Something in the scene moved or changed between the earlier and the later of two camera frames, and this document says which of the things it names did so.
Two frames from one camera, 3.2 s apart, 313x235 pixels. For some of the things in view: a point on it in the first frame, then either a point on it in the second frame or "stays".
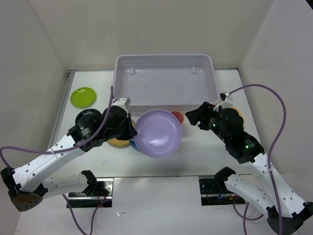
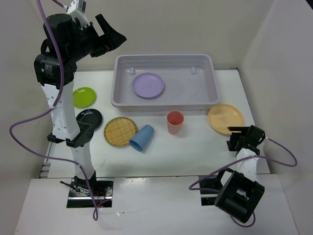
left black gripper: x=130 y=132 -> x=113 y=39
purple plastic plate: x=159 y=133 -> x=147 y=84
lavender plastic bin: x=179 y=82 stays
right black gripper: x=199 y=114 -> x=232 y=143
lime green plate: x=83 y=97 stays
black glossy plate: x=90 y=118 stays
